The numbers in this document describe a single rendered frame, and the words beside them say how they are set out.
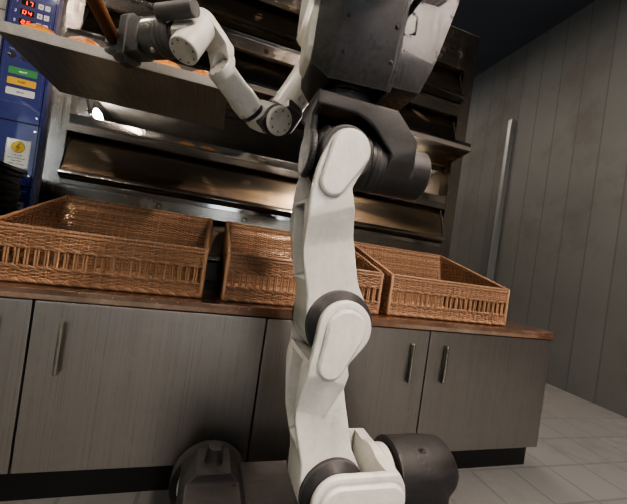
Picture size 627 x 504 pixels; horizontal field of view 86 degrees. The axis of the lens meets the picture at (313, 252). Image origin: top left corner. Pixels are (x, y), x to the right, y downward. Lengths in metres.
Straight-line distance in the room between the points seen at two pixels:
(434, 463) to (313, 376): 0.39
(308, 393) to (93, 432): 0.67
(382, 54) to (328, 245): 0.38
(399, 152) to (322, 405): 0.54
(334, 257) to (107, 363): 0.70
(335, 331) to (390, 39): 0.56
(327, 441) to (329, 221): 0.45
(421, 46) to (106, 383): 1.11
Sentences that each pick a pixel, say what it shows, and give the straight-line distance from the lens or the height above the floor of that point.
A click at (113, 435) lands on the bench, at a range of 1.18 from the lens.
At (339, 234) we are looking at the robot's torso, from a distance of 0.68.
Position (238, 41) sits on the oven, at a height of 1.66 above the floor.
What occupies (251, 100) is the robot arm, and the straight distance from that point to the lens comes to 0.95.
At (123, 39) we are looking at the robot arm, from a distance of 1.03.
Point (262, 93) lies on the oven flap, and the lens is 1.55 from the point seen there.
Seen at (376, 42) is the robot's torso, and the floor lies 1.18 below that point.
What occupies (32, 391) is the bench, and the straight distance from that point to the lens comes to 1.17.
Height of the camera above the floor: 0.77
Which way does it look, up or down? level
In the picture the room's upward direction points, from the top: 8 degrees clockwise
